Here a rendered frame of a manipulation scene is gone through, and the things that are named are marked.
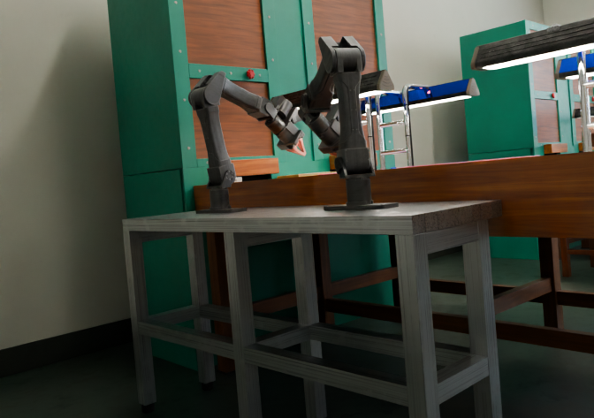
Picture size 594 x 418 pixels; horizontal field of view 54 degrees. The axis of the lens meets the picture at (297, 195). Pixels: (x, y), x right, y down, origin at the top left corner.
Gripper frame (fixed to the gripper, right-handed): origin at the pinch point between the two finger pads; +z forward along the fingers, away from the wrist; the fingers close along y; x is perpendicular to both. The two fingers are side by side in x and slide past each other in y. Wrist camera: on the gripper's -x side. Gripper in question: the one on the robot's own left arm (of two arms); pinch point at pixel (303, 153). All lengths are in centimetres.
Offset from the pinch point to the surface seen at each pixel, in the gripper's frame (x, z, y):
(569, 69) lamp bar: -58, 34, -74
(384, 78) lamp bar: -23.9, -7.2, -33.4
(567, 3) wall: -450, 282, 109
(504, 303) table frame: 13, 82, -48
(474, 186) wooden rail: 26, -7, -84
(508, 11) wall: -386, 226, 133
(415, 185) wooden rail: 25, -8, -67
